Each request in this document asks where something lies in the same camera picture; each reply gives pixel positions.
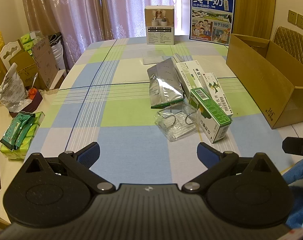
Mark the person's blue clothing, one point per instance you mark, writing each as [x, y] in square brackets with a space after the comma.
[300, 192]

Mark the white green medicine box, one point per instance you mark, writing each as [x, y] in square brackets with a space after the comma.
[189, 76]

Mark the green foil packet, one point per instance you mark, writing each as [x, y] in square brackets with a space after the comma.
[15, 130]

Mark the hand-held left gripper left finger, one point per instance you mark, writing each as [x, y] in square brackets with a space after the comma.
[89, 153]

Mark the beige product box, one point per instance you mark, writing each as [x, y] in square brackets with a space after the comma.
[159, 25]

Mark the brown cardboard box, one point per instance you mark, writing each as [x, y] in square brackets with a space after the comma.
[256, 80]

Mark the white box with bird print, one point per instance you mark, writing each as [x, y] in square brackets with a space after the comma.
[214, 87]

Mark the clear plastic box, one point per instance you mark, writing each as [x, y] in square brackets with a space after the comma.
[154, 57]

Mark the chair with quilted cover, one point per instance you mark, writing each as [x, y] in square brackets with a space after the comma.
[294, 42]

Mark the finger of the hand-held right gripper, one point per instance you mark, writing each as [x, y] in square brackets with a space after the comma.
[296, 145]

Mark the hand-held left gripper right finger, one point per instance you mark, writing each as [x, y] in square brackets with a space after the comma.
[205, 153]

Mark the green paper box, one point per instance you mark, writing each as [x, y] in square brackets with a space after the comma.
[211, 110]

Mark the dark brown container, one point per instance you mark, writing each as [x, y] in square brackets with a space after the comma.
[32, 105]

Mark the clear package with metal rings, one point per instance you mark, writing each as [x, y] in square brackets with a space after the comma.
[174, 127]

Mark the checked tablecloth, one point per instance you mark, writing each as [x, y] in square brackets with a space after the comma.
[104, 105]

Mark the stack of green tissue packs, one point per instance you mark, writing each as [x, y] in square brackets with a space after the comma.
[29, 135]

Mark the orange small object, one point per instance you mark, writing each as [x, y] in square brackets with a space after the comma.
[32, 93]

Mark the beige wall socket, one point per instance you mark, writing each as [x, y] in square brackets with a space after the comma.
[302, 22]
[292, 17]

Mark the pink lace curtain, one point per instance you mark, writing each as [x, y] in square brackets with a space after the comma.
[91, 10]

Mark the white printed plastic bag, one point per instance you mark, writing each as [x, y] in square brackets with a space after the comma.
[12, 90]

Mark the blue milk carton box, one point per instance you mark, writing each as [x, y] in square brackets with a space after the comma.
[211, 17]

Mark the open printed cardboard box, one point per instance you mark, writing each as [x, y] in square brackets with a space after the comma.
[41, 60]

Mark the white carved chair back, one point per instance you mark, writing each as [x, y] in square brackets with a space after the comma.
[10, 50]

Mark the silver foil pouch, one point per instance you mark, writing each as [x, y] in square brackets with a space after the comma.
[164, 85]

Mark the wooden door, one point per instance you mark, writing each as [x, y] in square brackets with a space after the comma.
[249, 5]

